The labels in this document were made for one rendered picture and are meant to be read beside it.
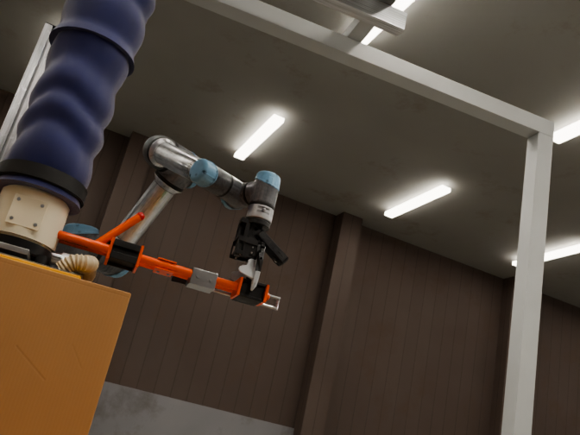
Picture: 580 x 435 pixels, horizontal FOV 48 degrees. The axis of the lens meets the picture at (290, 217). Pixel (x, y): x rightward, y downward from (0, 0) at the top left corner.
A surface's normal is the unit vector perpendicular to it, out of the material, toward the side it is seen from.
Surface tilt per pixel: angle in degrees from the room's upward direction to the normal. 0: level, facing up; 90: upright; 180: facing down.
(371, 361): 90
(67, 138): 77
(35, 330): 90
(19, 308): 90
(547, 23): 180
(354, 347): 90
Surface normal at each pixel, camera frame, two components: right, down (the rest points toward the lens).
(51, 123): 0.23, -0.55
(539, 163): 0.33, -0.27
